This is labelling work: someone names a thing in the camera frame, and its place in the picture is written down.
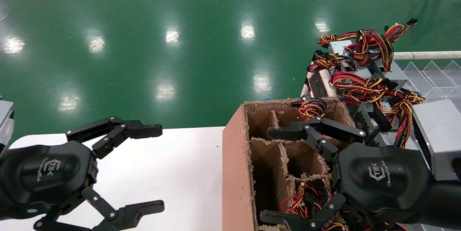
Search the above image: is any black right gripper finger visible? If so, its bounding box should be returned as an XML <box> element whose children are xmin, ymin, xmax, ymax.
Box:
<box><xmin>260</xmin><ymin>193</ymin><xmax>347</xmax><ymax>231</ymax></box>

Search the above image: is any brown cardboard box with dividers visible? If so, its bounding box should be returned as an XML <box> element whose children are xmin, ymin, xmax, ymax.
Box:
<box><xmin>222</xmin><ymin>98</ymin><xmax>361</xmax><ymax>231</ymax></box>

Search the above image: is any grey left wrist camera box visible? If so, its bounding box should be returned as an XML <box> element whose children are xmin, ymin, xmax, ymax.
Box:
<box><xmin>0</xmin><ymin>99</ymin><xmax>15</xmax><ymax>148</ymax></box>

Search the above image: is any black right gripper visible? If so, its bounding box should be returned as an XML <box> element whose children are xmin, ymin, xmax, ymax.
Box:
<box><xmin>267</xmin><ymin>116</ymin><xmax>433</xmax><ymax>225</ymax></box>

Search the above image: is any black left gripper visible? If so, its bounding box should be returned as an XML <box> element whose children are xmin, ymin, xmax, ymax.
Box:
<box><xmin>0</xmin><ymin>140</ymin><xmax>99</xmax><ymax>221</ymax></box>

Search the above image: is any clear corrugated plastic sheet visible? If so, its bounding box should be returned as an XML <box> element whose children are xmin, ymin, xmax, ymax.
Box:
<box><xmin>402</xmin><ymin>60</ymin><xmax>461</xmax><ymax>113</ymax></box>

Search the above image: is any black roller track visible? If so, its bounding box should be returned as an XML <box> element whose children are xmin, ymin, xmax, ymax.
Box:
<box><xmin>309</xmin><ymin>71</ymin><xmax>329</xmax><ymax>98</ymax></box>

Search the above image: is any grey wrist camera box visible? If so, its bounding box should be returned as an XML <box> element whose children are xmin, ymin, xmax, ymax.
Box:
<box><xmin>0</xmin><ymin>99</ymin><xmax>15</xmax><ymax>148</ymax></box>
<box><xmin>412</xmin><ymin>99</ymin><xmax>461</xmax><ymax>182</ymax></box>

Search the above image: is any long white rack pipe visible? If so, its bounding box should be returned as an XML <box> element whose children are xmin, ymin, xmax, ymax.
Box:
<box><xmin>393</xmin><ymin>51</ymin><xmax>461</xmax><ymax>61</ymax></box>

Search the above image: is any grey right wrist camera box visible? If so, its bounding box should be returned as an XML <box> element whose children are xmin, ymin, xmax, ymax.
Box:
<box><xmin>412</xmin><ymin>99</ymin><xmax>461</xmax><ymax>182</ymax></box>

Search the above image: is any short white rack pipe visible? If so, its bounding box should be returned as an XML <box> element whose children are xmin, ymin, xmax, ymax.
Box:
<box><xmin>300</xmin><ymin>71</ymin><xmax>312</xmax><ymax>98</ymax></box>
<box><xmin>319</xmin><ymin>69</ymin><xmax>338</xmax><ymax>98</ymax></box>

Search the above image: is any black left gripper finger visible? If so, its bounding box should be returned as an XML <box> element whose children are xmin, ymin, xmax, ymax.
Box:
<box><xmin>33</xmin><ymin>187</ymin><xmax>165</xmax><ymax>231</ymax></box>
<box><xmin>66</xmin><ymin>116</ymin><xmax>163</xmax><ymax>159</ymax></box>

